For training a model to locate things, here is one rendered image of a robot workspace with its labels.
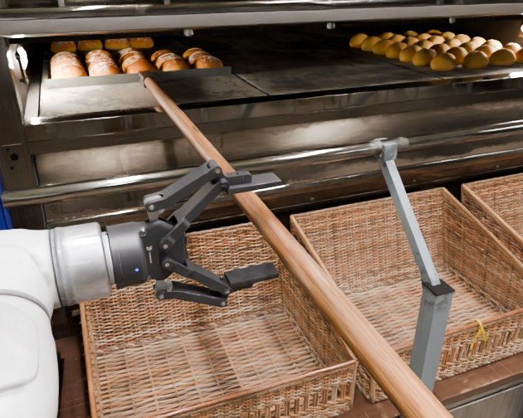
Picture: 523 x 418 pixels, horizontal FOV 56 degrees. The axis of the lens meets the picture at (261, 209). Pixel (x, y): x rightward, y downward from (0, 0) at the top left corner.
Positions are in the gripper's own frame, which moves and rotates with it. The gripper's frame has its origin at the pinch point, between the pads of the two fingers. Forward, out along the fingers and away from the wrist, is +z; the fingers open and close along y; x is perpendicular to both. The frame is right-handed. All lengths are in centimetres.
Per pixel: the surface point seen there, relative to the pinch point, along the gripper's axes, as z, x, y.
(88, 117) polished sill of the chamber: -18, -66, 1
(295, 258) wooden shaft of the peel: -0.6, 9.8, -1.2
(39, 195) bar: -28.7, -27.6, 2.4
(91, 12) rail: -15, -50, -23
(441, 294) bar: 36.5, -4.7, 23.8
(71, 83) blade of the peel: -20, -100, 0
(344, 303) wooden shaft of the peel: 0.2, 19.3, -1.3
